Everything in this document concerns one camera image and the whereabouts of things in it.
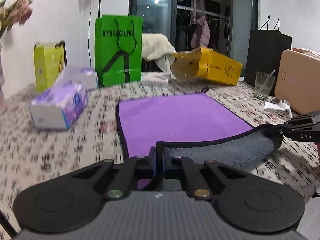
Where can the clear drinking glass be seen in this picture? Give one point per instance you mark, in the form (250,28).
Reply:
(263,84)

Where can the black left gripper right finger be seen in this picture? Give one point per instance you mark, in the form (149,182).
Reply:
(167,162)

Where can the cream cloth on chair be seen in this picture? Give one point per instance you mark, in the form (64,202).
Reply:
(157,47)

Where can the black paper bag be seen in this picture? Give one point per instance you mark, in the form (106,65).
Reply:
(264,51)

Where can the pink jacket on rack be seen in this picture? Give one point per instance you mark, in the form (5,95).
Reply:
(201,36)

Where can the pink ceramic vase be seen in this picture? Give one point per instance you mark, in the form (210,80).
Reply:
(3,102)

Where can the metal clothes rack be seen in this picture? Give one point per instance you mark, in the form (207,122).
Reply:
(202,12)

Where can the purple and grey towel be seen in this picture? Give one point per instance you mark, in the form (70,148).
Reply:
(194,126)

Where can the dark sliding glass door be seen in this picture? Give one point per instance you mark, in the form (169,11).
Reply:
(229,37)

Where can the dried pink roses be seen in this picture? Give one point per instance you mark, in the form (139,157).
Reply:
(17,12)

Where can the brown cardboard box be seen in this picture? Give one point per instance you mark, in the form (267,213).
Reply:
(298,80)

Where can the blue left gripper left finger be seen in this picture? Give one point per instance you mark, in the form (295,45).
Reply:
(153,162)

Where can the yellow paper bag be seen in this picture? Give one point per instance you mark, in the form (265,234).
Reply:
(205,63)

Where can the yellow-green gift box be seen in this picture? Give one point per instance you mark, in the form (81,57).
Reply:
(49,62)

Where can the calligraphy print tablecloth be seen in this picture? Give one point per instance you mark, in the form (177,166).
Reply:
(30,156)

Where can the crumpled white tissue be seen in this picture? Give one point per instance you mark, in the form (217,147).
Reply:
(282,105)

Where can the green mucun paper bag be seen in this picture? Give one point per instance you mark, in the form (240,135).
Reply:
(118,49)

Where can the white flat product box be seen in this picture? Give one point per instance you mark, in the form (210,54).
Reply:
(156,78)

